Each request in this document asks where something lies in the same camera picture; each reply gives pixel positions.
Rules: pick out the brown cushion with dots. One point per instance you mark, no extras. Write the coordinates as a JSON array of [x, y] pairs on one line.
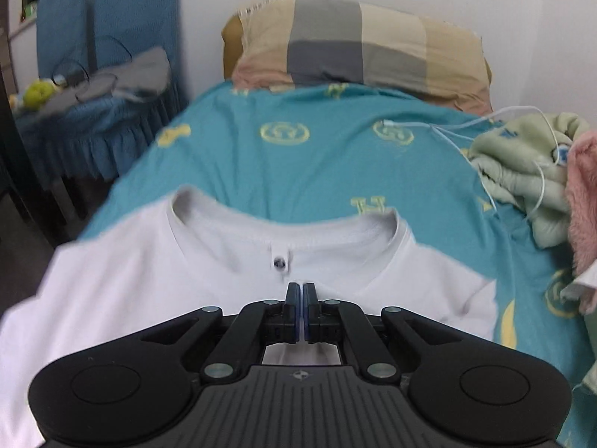
[[228, 51]]

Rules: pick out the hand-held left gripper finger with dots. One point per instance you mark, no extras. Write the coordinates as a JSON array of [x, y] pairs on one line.
[[308, 317], [298, 317]]

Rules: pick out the blue covered chair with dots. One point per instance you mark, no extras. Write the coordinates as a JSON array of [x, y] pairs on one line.
[[135, 4], [63, 23]]

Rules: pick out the grey cloth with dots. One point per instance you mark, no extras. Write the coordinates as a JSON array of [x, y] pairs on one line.
[[140, 74]]

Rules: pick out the green plush toy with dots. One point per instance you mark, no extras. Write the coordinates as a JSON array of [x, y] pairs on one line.
[[37, 94]]

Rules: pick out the white paper tag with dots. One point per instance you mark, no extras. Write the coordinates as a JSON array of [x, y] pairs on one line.
[[583, 289]]

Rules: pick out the green fleece blanket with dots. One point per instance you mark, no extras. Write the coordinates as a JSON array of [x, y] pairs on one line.
[[513, 158]]

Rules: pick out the pink fleece blanket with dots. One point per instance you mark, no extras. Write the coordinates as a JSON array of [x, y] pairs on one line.
[[583, 196]]

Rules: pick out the white t-shirt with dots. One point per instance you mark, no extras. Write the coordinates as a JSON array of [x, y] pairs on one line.
[[116, 280]]

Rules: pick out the teal printed bed sheet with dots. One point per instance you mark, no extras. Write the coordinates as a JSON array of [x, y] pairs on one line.
[[326, 168]]

